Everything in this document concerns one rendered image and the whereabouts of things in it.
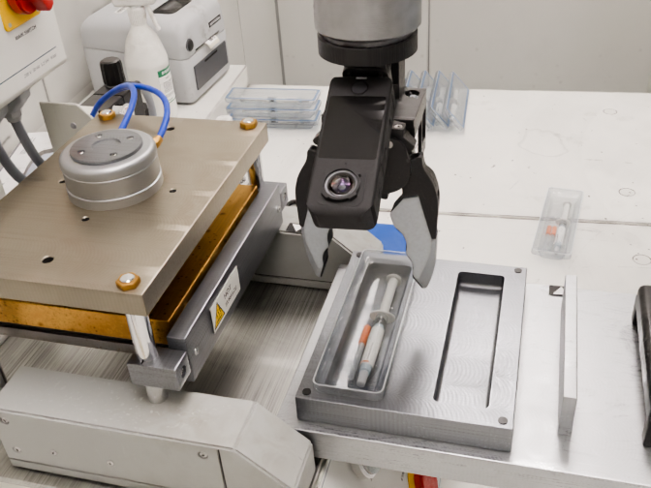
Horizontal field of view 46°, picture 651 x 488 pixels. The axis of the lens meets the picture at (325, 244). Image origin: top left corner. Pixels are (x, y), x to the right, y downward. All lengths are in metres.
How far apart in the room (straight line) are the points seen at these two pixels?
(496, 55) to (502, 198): 1.85
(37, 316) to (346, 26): 0.33
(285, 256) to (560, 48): 2.42
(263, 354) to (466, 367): 0.20
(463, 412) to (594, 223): 0.72
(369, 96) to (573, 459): 0.30
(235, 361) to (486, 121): 0.95
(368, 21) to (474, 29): 2.57
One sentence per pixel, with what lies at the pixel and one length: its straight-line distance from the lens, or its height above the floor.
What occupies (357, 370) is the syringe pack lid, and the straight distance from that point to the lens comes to 0.61.
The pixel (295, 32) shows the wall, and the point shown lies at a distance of 3.20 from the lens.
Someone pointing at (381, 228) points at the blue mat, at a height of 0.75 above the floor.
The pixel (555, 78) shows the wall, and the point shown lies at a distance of 3.17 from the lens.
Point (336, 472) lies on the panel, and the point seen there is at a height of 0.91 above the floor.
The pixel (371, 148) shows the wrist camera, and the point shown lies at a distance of 0.52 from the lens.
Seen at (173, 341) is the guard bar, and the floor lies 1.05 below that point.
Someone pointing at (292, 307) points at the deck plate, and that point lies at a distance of 0.79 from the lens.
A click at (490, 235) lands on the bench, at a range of 1.22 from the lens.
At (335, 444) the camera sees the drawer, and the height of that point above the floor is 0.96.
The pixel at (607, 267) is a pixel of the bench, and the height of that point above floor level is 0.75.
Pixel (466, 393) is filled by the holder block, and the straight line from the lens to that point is 0.63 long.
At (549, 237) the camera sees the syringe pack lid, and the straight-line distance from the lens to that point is 1.18.
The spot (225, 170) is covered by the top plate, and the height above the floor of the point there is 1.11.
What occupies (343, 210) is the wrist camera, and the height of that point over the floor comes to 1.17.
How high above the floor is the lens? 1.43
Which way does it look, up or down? 34 degrees down
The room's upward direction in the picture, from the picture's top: 4 degrees counter-clockwise
